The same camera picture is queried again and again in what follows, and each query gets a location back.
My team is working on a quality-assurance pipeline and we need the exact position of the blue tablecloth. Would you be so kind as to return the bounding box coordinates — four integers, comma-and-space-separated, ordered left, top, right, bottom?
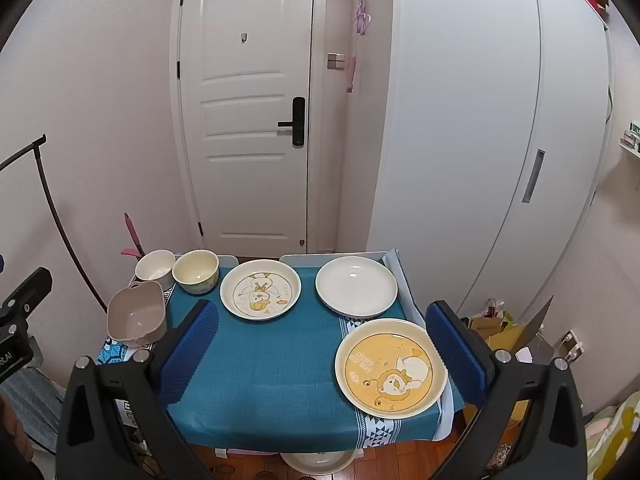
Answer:
97, 255, 466, 453

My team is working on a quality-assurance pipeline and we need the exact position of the pink hanging ornament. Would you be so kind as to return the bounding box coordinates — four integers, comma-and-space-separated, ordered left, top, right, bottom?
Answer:
345, 0, 373, 93

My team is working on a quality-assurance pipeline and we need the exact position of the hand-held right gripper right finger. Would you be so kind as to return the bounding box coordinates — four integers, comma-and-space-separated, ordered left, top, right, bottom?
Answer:
425, 300, 590, 480

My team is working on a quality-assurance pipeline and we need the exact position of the grey fabric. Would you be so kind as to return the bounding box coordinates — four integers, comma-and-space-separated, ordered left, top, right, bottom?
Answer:
0, 367, 68, 456

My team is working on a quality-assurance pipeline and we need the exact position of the white door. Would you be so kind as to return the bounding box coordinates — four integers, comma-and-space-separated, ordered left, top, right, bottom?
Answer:
170, 0, 328, 256

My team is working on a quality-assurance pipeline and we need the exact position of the white duck print plate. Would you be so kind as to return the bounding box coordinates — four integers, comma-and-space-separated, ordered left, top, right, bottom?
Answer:
220, 259, 302, 321

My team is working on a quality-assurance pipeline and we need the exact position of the grey board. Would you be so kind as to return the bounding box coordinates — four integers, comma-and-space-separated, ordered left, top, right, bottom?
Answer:
517, 295, 555, 352

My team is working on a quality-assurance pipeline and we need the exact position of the white wardrobe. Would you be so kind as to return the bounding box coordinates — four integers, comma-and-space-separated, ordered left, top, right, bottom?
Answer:
367, 0, 613, 318

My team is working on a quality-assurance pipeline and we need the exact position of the black door lock handle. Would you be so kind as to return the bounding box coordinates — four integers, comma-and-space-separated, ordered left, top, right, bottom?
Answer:
277, 96, 307, 148

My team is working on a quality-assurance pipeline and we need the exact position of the plain white plate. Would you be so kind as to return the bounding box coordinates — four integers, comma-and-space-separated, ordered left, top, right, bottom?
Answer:
315, 256, 399, 322

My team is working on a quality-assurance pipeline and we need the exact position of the yellow bag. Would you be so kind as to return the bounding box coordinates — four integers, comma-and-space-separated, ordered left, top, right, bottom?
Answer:
487, 312, 531, 352

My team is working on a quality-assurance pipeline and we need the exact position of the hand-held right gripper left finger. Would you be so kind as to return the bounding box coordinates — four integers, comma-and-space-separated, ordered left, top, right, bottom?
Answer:
55, 299, 221, 480

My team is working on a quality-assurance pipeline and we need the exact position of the black curved stand pole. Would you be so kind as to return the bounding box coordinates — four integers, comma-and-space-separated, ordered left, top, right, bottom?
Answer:
0, 134, 108, 311

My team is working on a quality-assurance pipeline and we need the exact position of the wall socket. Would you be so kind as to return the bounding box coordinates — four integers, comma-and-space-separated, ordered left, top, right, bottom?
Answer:
564, 330, 586, 361

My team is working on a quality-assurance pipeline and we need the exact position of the white wall shelf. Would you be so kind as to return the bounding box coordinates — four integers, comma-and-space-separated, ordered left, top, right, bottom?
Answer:
617, 120, 640, 158

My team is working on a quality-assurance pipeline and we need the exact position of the pink-beige bowl with handles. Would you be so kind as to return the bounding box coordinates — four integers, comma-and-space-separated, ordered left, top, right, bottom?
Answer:
106, 281, 167, 346

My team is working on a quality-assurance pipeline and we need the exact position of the pink handled mop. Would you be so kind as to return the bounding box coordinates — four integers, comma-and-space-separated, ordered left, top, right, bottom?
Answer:
120, 212, 146, 258

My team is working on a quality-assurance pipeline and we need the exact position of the white basin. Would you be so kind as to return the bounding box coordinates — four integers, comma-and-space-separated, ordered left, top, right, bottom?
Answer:
280, 449, 361, 476

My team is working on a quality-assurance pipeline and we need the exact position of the yellow duck print plate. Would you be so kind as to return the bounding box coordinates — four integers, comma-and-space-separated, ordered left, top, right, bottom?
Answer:
334, 318, 449, 420

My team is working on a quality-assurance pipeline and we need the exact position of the white bowl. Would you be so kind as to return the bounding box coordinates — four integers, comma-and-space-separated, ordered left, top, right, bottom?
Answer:
135, 250, 176, 283

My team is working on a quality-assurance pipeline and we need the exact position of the brown paper bag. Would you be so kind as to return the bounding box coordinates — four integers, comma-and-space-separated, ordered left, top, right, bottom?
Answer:
467, 314, 507, 337

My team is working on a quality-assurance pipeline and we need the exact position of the cream bowl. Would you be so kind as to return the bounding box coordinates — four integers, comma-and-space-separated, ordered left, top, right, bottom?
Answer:
172, 250, 220, 295

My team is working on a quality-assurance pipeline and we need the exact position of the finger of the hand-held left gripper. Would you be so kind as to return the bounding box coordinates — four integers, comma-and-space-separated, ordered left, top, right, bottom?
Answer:
0, 267, 53, 318

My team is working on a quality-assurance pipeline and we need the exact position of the grey wardrobe handle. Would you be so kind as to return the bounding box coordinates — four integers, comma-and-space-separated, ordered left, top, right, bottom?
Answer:
522, 149, 546, 204

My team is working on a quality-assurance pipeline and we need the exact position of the green patterned blanket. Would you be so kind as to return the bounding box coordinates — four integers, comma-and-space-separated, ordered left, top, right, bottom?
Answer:
585, 390, 640, 480

